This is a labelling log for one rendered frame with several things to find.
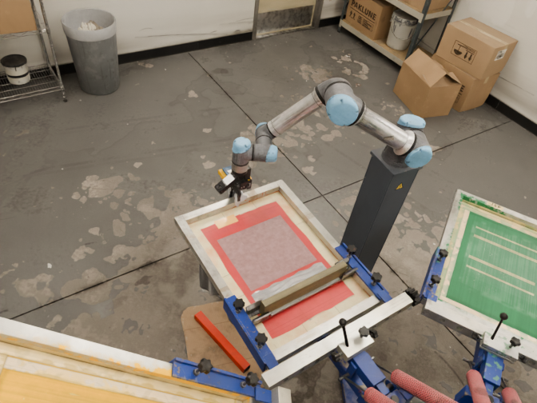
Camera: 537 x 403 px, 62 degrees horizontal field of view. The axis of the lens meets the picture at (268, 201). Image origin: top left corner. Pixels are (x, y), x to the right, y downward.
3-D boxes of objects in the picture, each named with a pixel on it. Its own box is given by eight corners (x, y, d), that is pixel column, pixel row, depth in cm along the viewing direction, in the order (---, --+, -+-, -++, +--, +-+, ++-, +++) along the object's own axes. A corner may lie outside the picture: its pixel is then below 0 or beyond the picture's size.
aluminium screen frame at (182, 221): (174, 223, 204) (173, 217, 201) (280, 184, 230) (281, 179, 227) (266, 370, 161) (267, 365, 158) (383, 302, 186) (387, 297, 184)
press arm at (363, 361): (339, 350, 165) (342, 344, 161) (351, 343, 168) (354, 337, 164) (369, 392, 155) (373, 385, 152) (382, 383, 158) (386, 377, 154)
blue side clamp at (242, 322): (222, 308, 178) (223, 298, 173) (233, 302, 180) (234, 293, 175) (262, 372, 161) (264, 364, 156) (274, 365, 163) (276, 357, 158)
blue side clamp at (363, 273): (332, 256, 202) (335, 245, 197) (340, 252, 204) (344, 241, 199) (375, 307, 186) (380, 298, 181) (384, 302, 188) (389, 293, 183)
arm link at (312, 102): (339, 61, 184) (248, 124, 206) (342, 75, 176) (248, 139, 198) (353, 81, 191) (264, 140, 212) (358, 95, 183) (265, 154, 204)
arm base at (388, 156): (399, 145, 223) (406, 129, 216) (419, 164, 214) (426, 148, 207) (375, 151, 217) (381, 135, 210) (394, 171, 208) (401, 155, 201)
